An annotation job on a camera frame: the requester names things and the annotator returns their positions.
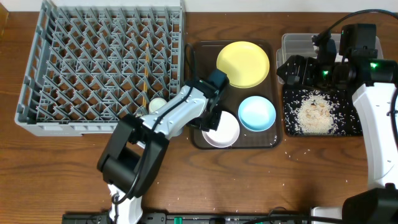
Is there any white pink bowl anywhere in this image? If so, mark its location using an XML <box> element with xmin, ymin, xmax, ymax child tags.
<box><xmin>202</xmin><ymin>111</ymin><xmax>240</xmax><ymax>148</ymax></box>

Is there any light blue bowl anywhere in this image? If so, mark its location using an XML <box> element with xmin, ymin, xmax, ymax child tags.
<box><xmin>238</xmin><ymin>96</ymin><xmax>277</xmax><ymax>132</ymax></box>

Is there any yellow round plate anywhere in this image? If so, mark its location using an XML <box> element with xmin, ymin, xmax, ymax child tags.
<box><xmin>216</xmin><ymin>41</ymin><xmax>271</xmax><ymax>88</ymax></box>

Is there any pale green cup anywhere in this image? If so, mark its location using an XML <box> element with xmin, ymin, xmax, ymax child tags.
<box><xmin>149</xmin><ymin>98</ymin><xmax>167</xmax><ymax>113</ymax></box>

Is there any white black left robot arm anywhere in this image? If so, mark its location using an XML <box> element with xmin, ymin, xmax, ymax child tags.
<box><xmin>97</xmin><ymin>80</ymin><xmax>229</xmax><ymax>223</ymax></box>

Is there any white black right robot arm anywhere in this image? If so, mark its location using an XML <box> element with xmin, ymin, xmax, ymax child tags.
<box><xmin>277</xmin><ymin>55</ymin><xmax>397</xmax><ymax>223</ymax></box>

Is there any clear plastic waste bin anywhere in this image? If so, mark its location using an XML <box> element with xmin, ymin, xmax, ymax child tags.
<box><xmin>277</xmin><ymin>33</ymin><xmax>396</xmax><ymax>89</ymax></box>

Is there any black waste tray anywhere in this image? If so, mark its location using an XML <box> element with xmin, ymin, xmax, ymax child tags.
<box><xmin>282</xmin><ymin>85</ymin><xmax>363</xmax><ymax>138</ymax></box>

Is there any dark brown serving tray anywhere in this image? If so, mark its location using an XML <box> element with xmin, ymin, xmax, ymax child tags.
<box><xmin>193</xmin><ymin>40</ymin><xmax>282</xmax><ymax>149</ymax></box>

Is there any grey plastic dish rack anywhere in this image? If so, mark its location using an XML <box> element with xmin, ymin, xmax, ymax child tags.
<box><xmin>14</xmin><ymin>1</ymin><xmax>185</xmax><ymax>136</ymax></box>

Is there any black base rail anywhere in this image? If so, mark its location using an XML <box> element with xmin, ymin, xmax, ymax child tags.
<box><xmin>61</xmin><ymin>213</ymin><xmax>343</xmax><ymax>224</ymax></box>

